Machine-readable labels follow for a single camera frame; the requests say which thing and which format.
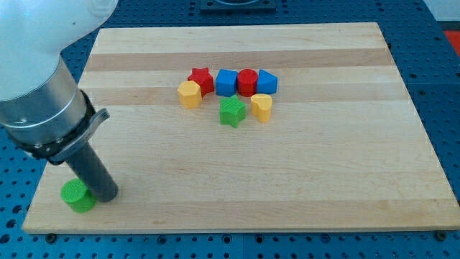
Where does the green star block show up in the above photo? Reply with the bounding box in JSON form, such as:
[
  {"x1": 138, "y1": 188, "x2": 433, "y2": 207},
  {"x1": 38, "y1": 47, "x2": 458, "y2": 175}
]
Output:
[{"x1": 219, "y1": 95, "x2": 247, "y2": 128}]

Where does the blue triangular block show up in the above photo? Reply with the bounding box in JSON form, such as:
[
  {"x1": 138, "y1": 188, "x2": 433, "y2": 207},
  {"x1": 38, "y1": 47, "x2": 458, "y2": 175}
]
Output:
[{"x1": 257, "y1": 69, "x2": 278, "y2": 94}]

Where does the yellow hexagon block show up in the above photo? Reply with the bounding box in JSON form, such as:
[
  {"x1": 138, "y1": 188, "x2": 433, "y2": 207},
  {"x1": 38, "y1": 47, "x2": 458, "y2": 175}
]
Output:
[{"x1": 177, "y1": 81, "x2": 202, "y2": 109}]

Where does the red object at right edge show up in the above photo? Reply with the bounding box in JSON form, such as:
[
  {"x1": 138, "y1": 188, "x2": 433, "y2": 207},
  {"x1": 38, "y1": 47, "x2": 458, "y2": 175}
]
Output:
[{"x1": 443, "y1": 30, "x2": 460, "y2": 55}]

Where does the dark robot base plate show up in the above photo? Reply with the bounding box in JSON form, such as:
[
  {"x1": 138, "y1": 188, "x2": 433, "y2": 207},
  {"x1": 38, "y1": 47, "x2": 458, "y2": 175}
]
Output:
[{"x1": 198, "y1": 0, "x2": 277, "y2": 13}]

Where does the wooden board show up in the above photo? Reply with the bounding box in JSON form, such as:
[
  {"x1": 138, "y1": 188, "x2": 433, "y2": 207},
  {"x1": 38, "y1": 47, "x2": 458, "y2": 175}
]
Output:
[{"x1": 22, "y1": 22, "x2": 459, "y2": 234}]

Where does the red star block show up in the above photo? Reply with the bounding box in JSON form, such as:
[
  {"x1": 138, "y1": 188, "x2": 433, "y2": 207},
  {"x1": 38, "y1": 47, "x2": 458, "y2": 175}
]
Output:
[{"x1": 188, "y1": 68, "x2": 215, "y2": 97}]

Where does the yellow heart block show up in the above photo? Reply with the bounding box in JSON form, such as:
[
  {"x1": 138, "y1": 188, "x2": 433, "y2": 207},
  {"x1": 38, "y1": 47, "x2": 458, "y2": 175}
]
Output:
[{"x1": 250, "y1": 94, "x2": 272, "y2": 123}]

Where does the green cylinder block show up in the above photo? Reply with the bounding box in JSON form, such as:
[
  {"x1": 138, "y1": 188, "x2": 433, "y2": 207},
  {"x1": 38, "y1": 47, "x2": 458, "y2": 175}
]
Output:
[{"x1": 60, "y1": 178, "x2": 97, "y2": 213}]

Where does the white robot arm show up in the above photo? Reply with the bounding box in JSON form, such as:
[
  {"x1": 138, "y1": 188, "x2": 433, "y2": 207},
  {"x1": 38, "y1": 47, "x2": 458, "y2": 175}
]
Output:
[{"x1": 1, "y1": 0, "x2": 118, "y2": 202}]

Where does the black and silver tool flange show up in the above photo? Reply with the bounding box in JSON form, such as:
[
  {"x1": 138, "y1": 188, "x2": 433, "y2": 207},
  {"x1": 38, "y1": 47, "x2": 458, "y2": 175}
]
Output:
[{"x1": 6, "y1": 90, "x2": 109, "y2": 165}]

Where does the blue cube block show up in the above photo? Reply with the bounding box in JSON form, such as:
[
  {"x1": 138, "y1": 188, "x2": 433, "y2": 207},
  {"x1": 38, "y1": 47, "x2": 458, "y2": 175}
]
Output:
[{"x1": 215, "y1": 69, "x2": 237, "y2": 97}]

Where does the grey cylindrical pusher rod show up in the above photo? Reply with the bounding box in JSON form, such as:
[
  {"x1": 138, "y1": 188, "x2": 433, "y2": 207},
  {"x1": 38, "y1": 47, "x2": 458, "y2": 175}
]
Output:
[{"x1": 65, "y1": 143, "x2": 119, "y2": 202}]

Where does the red cylinder block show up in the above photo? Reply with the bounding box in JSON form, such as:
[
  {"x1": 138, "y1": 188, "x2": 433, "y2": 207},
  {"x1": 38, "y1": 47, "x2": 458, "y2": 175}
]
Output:
[{"x1": 236, "y1": 69, "x2": 258, "y2": 97}]

